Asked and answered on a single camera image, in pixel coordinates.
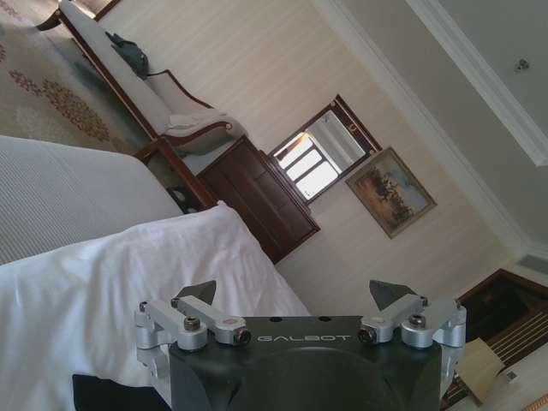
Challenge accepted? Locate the dark wooden door frame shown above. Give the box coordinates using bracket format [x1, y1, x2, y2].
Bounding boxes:
[456, 267, 548, 356]

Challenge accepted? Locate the ceiling air vent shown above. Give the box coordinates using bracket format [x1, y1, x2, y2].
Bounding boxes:
[515, 252, 548, 276]

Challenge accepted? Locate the dark wooden cabinet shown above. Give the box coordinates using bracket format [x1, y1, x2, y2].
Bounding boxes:
[196, 134, 322, 265]

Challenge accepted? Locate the white duvet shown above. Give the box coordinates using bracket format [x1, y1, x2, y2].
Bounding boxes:
[0, 200, 312, 411]

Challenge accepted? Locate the framed landscape painting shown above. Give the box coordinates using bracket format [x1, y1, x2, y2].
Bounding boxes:
[344, 145, 438, 240]

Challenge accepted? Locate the black garment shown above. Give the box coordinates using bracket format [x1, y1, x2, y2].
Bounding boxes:
[71, 373, 173, 411]

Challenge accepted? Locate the grey striped bed mattress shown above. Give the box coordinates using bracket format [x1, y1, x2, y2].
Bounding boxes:
[0, 134, 185, 266]

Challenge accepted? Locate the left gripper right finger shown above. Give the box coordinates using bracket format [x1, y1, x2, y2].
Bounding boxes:
[359, 280, 468, 382]

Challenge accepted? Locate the white chaise longue wooden frame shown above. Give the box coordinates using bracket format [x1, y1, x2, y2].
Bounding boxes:
[36, 0, 246, 160]

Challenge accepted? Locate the wooden framed mirror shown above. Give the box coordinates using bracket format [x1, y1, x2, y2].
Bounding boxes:
[271, 93, 383, 203]

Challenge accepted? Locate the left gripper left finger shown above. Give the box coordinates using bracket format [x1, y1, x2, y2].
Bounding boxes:
[135, 280, 252, 378]

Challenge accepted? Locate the dark grey bag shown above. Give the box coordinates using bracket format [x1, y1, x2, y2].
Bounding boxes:
[104, 30, 152, 79]

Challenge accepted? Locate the white folded cloth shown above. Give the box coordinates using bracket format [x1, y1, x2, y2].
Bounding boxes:
[164, 107, 233, 134]

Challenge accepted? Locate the beige cardboard box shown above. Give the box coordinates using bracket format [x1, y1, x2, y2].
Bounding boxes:
[452, 337, 507, 406]

